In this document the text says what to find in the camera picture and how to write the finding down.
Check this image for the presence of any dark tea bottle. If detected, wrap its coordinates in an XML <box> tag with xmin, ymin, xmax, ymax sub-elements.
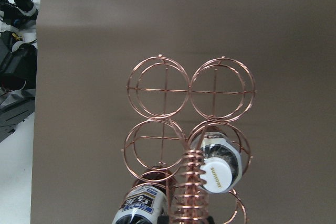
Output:
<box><xmin>112</xmin><ymin>169</ymin><xmax>176</xmax><ymax>223</ymax></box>

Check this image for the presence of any black foam case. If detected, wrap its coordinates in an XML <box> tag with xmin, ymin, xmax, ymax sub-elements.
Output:
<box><xmin>1</xmin><ymin>0</ymin><xmax>39</xmax><ymax>141</ymax></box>

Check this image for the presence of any copper wire bottle basket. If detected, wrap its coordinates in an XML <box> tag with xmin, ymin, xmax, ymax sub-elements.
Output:
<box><xmin>122</xmin><ymin>55</ymin><xmax>256</xmax><ymax>223</ymax></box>

